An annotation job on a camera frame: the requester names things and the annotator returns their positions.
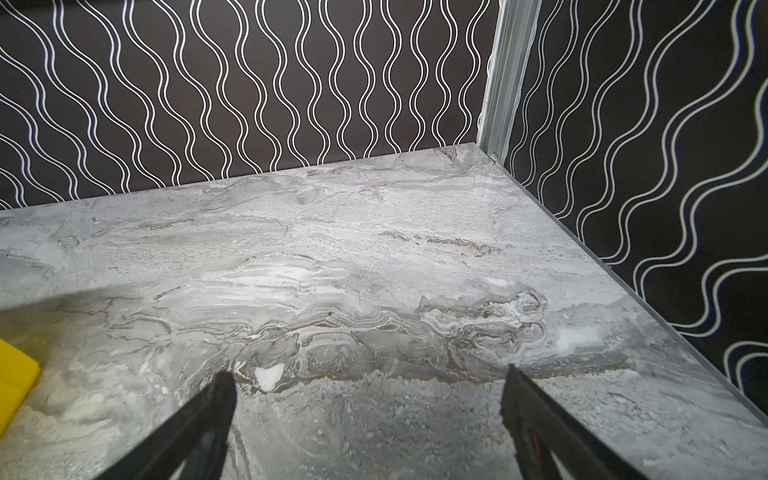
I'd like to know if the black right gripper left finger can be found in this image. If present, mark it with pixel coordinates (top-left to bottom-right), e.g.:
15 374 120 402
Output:
98 371 237 479

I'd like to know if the aluminium frame corner post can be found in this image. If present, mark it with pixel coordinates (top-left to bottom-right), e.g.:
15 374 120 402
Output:
476 0 542 165

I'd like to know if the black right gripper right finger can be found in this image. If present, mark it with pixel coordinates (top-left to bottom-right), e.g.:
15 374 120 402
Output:
500 364 645 479

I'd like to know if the yellow plastic bin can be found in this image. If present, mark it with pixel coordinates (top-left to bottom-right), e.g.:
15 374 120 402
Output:
0 340 41 433

